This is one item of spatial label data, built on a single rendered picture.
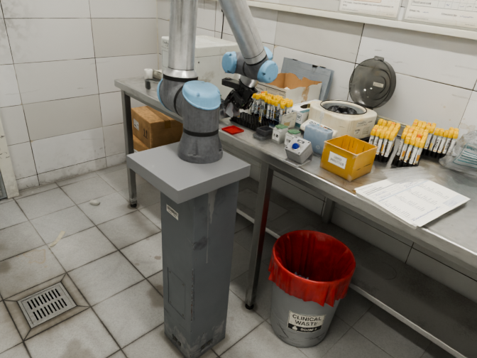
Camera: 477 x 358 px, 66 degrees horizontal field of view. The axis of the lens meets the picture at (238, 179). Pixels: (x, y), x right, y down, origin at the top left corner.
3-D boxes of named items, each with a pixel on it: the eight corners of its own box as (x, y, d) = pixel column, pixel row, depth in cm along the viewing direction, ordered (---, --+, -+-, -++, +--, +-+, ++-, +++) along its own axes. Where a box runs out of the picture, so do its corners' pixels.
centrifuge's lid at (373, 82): (356, 51, 162) (368, 52, 167) (340, 106, 173) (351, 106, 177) (399, 61, 147) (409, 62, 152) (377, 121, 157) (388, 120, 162)
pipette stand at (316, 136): (299, 150, 143) (302, 126, 138) (309, 145, 147) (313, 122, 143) (320, 159, 137) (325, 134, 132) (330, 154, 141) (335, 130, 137)
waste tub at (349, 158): (318, 167, 131) (324, 140, 126) (340, 158, 139) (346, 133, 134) (349, 182, 122) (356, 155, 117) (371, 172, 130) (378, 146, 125)
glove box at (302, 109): (282, 121, 171) (285, 101, 167) (313, 112, 187) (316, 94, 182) (304, 128, 164) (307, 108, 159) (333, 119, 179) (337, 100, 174)
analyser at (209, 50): (161, 98, 188) (160, 36, 174) (203, 91, 205) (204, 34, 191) (198, 115, 169) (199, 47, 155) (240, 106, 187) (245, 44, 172)
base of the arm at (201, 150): (190, 167, 113) (191, 137, 109) (170, 149, 124) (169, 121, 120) (231, 158, 121) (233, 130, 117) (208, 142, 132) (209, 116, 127)
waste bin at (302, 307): (243, 317, 178) (252, 246, 156) (291, 283, 201) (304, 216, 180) (305, 373, 155) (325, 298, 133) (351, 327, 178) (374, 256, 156)
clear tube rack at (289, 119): (248, 117, 172) (249, 102, 169) (262, 114, 178) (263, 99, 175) (280, 131, 160) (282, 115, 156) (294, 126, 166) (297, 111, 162)
